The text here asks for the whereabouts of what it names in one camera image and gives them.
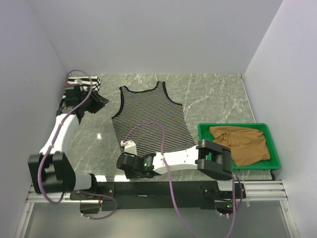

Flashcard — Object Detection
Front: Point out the wide striped black white tank top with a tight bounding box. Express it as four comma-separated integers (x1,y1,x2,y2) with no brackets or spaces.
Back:
67,75,102,100

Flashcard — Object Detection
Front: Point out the thin striped black tank top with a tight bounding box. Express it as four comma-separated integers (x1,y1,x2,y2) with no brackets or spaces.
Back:
111,81,195,155

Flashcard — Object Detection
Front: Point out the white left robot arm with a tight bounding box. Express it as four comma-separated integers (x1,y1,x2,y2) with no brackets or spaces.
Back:
28,83,109,199

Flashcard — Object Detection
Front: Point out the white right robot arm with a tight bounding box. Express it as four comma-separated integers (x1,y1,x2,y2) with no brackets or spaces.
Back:
116,139,235,198

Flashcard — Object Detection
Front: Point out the tan tank top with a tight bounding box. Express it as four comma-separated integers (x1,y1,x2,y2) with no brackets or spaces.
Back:
209,126,270,167

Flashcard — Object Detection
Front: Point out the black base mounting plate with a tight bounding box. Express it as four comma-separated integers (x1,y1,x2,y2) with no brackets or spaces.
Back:
70,181,246,214

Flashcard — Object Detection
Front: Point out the green plastic bin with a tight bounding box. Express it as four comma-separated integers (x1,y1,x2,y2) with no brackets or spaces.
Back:
198,123,281,170

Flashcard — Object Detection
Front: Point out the aluminium rail frame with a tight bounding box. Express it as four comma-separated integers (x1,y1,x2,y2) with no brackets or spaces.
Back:
13,73,298,238

